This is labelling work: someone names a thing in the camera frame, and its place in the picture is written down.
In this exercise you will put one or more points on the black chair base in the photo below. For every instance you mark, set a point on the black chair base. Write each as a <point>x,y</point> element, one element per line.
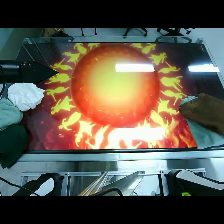
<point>135,31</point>
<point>175,31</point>

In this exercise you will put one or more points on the brown garment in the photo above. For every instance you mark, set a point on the brown garment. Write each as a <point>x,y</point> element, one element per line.
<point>206,111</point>

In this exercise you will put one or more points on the silver frame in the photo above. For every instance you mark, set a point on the silver frame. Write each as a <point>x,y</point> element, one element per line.
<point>100,157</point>

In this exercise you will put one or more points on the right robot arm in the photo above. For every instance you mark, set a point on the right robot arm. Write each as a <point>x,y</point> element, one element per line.
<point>191,187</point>

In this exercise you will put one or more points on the white garment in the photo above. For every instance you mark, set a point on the white garment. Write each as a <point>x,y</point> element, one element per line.
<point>26,96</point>

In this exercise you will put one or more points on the pale green garment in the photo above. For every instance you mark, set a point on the pale green garment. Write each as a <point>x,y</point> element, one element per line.
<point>7,114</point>

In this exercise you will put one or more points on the dark green garment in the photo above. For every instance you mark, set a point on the dark green garment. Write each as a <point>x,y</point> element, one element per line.
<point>11,143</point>

